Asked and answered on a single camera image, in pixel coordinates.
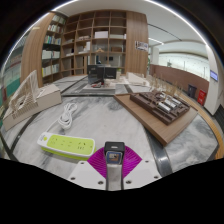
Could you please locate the small white building model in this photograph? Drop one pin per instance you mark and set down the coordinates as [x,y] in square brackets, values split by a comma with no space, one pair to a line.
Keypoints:
[135,79]

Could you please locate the black bin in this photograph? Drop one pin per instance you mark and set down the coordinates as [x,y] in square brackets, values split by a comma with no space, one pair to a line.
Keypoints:
[192,91]

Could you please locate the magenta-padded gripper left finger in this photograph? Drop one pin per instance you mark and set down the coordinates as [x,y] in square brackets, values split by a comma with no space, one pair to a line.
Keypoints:
[88,175]

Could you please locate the black box building model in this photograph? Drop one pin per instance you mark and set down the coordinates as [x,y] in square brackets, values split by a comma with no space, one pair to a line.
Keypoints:
[95,73]

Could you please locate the wall poster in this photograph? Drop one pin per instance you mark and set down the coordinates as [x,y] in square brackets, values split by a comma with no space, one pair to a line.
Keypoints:
[141,46]

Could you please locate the green and white power strip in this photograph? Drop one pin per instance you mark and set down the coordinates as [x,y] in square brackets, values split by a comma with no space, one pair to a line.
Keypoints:
[68,144]

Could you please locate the blue wall screen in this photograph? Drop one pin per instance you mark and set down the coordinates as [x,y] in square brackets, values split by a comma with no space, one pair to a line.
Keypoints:
[214,75]

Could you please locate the small black charger block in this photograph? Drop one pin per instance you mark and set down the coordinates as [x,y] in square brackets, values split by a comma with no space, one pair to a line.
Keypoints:
[115,157]

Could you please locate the grey model base plate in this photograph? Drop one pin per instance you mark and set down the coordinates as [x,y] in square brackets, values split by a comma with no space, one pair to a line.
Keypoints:
[98,88]

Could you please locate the wooden shelf unit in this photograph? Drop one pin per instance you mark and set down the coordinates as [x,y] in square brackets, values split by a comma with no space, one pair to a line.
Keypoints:
[136,33]

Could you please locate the flat wooden board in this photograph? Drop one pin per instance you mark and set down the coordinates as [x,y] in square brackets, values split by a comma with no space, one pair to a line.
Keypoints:
[153,125]

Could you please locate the white architectural model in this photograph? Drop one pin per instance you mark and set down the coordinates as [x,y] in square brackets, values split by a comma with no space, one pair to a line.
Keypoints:
[46,98]

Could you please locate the dark brown building model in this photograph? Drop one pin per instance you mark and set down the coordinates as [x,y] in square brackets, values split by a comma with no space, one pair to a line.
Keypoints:
[156,108]

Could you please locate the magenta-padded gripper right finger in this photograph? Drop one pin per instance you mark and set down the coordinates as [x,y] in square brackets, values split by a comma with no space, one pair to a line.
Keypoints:
[143,173]

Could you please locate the red bin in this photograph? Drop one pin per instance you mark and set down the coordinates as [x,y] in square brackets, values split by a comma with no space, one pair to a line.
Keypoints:
[202,97]

